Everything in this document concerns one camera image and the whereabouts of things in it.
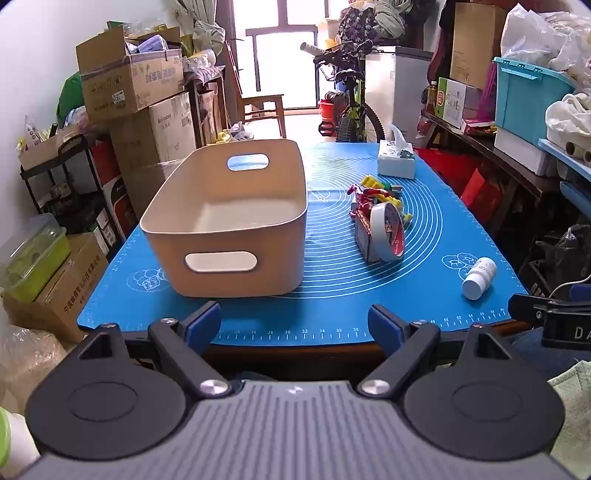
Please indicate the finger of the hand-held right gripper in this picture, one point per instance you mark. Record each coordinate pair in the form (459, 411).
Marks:
(528, 308)

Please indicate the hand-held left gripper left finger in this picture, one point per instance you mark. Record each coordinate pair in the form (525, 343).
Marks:
(205, 323)

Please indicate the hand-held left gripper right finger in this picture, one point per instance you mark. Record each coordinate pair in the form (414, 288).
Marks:
(383, 325)

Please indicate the white pill bottle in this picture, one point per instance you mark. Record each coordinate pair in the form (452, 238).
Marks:
(478, 279)

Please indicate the beige plastic storage bin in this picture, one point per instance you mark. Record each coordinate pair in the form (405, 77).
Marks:
(277, 258)

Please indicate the yellow toy launcher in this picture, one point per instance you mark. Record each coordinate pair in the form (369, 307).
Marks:
(376, 183)

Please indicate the person's blue jeans leg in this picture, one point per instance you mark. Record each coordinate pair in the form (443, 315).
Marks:
(531, 355)

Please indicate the blue silicone mat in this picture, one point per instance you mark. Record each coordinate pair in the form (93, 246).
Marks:
(332, 277)

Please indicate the light green towel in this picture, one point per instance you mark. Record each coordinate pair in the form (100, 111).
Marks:
(575, 406)

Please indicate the white tape roll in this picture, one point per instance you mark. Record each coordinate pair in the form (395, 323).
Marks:
(379, 230)

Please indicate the dark wooden bench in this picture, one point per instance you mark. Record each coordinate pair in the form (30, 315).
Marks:
(512, 170)

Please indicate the taped brown cardboard box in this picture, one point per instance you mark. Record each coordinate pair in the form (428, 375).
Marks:
(69, 295)

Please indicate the red white appliance box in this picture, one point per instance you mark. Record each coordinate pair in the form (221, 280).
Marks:
(115, 203)

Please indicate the red bags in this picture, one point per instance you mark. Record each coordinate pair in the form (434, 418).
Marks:
(461, 170)

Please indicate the light blue shelf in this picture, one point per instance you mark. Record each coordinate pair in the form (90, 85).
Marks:
(572, 161)

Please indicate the white foam box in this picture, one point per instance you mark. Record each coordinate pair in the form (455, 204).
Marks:
(521, 150)

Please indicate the white tissue box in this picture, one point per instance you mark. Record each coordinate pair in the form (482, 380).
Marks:
(395, 161)

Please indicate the clear bag of pellets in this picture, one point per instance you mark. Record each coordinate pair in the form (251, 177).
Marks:
(27, 364)

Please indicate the green container with clear lid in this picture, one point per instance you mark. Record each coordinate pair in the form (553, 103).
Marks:
(32, 263)

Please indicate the yellow plastic jug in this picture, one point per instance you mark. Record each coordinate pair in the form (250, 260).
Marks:
(223, 137)

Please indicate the black utility cart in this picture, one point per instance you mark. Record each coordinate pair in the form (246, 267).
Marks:
(69, 184)

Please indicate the grey plastic bag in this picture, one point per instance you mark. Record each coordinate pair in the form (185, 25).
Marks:
(240, 130)

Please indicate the white cloth bundle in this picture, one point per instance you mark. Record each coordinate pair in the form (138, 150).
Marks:
(570, 115)

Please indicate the teal plastic storage tub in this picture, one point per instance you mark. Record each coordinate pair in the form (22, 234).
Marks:
(526, 101)

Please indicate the green black bicycle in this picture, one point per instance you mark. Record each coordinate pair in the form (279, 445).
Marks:
(353, 110)

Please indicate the green white carton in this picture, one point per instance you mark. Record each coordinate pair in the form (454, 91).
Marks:
(455, 101)

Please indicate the red bucket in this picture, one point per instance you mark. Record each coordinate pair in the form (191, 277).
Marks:
(328, 110)

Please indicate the white bottle with green cap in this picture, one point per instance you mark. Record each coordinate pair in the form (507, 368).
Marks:
(18, 443)

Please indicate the wooden chair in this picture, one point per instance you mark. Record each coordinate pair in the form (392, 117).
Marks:
(258, 101)

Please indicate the drink bottle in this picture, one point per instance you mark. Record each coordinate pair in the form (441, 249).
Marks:
(431, 98)

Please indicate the cardboard box on cart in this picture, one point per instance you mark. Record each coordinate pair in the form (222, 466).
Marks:
(46, 147)

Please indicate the white chest freezer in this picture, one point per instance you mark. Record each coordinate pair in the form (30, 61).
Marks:
(406, 87)

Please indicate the open cardboard box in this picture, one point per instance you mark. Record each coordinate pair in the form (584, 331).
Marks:
(129, 85)

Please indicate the green plastic bag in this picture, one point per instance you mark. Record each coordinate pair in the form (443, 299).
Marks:
(69, 97)

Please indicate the white plastic bags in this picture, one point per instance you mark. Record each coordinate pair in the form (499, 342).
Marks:
(545, 37)

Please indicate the tall brown cardboard box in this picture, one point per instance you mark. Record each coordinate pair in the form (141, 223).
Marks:
(475, 41)

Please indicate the glass balcony door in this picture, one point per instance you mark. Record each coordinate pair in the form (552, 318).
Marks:
(286, 55)

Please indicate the pile of clothes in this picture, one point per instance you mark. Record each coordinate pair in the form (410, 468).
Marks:
(378, 18)

